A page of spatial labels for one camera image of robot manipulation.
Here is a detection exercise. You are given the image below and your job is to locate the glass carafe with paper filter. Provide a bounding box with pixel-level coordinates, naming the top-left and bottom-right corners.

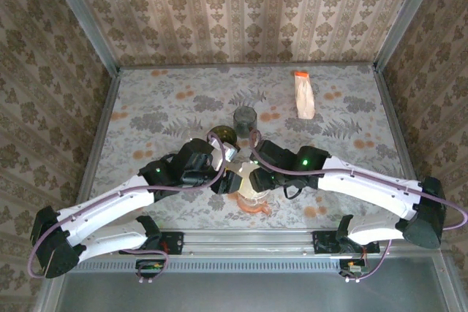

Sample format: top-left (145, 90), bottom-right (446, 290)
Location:
top-left (233, 176), bottom-right (273, 217)

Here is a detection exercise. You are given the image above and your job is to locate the olive green glass dripper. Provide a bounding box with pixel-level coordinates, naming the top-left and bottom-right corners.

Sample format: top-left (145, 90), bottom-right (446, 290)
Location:
top-left (207, 125), bottom-right (238, 145)

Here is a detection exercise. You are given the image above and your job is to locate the orange white filter pack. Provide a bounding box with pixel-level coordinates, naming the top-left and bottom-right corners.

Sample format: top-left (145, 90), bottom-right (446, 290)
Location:
top-left (293, 70), bottom-right (317, 121)

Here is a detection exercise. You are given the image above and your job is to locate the grey glass tumbler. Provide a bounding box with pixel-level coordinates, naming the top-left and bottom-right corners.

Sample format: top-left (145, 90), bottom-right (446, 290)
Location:
top-left (233, 105), bottom-right (258, 136)

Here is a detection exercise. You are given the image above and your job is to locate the floral patterned tablecloth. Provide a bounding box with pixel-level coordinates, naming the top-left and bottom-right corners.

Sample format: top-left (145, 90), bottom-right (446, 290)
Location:
top-left (89, 65), bottom-right (418, 231)

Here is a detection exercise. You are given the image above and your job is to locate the small controller board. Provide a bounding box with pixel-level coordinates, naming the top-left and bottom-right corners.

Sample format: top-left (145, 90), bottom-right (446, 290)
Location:
top-left (338, 259), bottom-right (369, 279)
top-left (135, 259), bottom-right (166, 279)

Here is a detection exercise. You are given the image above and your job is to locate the grey metal sheet panel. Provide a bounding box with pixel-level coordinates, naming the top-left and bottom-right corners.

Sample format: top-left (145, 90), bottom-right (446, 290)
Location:
top-left (54, 256), bottom-right (454, 312)

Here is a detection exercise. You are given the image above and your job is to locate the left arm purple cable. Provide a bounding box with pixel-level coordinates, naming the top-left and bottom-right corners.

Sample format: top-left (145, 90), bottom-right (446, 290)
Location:
top-left (28, 132), bottom-right (228, 284)

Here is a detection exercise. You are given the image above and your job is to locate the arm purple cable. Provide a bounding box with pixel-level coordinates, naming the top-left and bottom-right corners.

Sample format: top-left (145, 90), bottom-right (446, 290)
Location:
top-left (248, 129), bottom-right (468, 284)
top-left (28, 132), bottom-right (228, 284)

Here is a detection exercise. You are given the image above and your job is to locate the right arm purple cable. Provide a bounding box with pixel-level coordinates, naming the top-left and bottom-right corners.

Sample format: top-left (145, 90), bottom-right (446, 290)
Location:
top-left (248, 129), bottom-right (468, 284)

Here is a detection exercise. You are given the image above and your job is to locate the slotted grey cable duct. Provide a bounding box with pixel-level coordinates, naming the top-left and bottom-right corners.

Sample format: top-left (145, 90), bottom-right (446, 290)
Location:
top-left (71, 256), bottom-right (347, 273)

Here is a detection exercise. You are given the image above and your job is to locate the aluminium table edge rail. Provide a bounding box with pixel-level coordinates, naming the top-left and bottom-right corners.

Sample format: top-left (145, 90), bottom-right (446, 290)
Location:
top-left (75, 69), bottom-right (122, 232)
top-left (371, 66), bottom-right (432, 229)
top-left (117, 63), bottom-right (377, 69)

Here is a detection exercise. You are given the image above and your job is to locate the aluminium frame post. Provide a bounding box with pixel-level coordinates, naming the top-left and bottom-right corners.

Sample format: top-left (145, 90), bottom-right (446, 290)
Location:
top-left (42, 0), bottom-right (121, 75)
top-left (372, 0), bottom-right (453, 72)

